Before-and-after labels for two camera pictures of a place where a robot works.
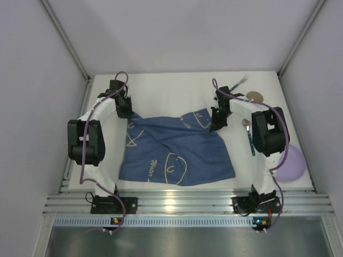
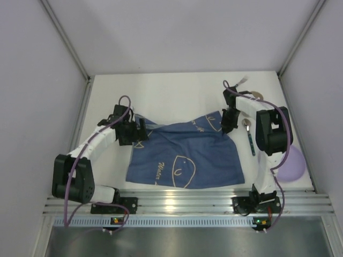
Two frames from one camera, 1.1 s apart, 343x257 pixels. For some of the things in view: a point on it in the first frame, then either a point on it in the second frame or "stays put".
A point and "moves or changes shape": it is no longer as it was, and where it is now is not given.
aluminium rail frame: (187, 202) stays put
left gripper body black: (124, 107) -> (137, 130)
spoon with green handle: (247, 123) stays put
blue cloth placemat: (178, 149) moves or changes shape
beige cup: (254, 96) stays put
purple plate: (294, 166) stays put
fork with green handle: (243, 80) stays put
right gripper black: (218, 118) -> (229, 118)
